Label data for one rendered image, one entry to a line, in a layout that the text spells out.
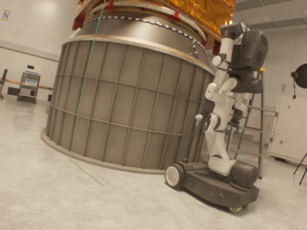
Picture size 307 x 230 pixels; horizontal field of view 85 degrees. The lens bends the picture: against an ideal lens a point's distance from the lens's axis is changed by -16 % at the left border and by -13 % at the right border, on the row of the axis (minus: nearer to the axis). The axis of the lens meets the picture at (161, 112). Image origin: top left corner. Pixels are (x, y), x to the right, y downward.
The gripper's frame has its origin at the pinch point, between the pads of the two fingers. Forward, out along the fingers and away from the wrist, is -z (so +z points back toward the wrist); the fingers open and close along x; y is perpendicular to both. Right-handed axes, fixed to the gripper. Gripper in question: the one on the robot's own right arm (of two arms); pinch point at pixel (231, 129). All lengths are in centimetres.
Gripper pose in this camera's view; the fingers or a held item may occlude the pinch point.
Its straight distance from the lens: 187.8
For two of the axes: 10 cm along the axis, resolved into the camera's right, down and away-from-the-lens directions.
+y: -7.8, -1.5, -6.1
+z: 3.2, -9.3, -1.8
